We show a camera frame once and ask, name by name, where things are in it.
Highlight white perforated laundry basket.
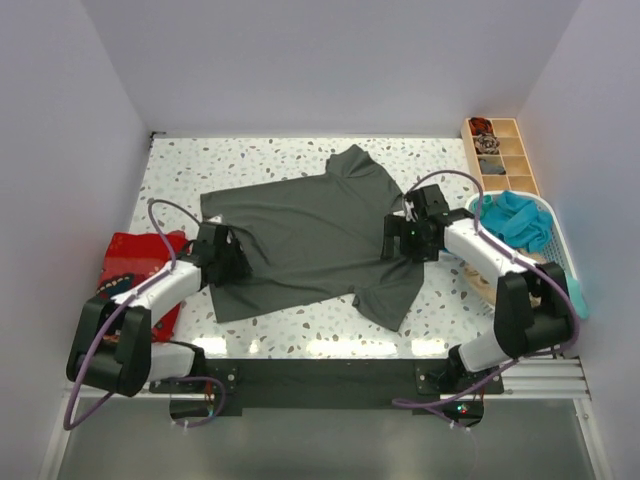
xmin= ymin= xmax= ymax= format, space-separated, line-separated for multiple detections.
xmin=462 ymin=192 xmax=582 ymax=321

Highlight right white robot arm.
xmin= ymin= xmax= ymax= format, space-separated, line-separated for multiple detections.
xmin=381 ymin=184 xmax=579 ymax=393

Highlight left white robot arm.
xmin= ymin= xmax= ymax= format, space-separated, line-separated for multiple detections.
xmin=66 ymin=222 xmax=251 ymax=397

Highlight wooden compartment organizer box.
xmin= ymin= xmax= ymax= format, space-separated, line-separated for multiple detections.
xmin=460 ymin=117 xmax=539 ymax=195

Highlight patterned rolled socks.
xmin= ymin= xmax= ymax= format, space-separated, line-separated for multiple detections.
xmin=474 ymin=134 xmax=501 ymax=155

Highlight teal t shirt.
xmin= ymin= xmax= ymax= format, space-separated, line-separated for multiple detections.
xmin=474 ymin=189 xmax=590 ymax=319

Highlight beige t shirt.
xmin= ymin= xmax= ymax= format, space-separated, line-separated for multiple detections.
xmin=464 ymin=249 xmax=547 ymax=306

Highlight dark grey t shirt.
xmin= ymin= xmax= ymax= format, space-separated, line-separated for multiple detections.
xmin=200 ymin=145 xmax=424 ymax=331

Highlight red black rolled socks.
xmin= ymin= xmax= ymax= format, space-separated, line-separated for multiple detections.
xmin=468 ymin=117 xmax=494 ymax=136

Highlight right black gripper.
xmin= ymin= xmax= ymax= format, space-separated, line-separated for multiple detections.
xmin=380 ymin=214 xmax=438 ymax=264

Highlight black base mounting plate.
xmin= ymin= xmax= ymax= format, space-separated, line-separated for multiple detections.
xmin=149 ymin=359 xmax=504 ymax=416

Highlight grey rolled socks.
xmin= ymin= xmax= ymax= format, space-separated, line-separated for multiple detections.
xmin=478 ymin=156 xmax=506 ymax=176

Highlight aluminium rail frame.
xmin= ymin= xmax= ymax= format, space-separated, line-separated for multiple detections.
xmin=37 ymin=379 xmax=163 ymax=480

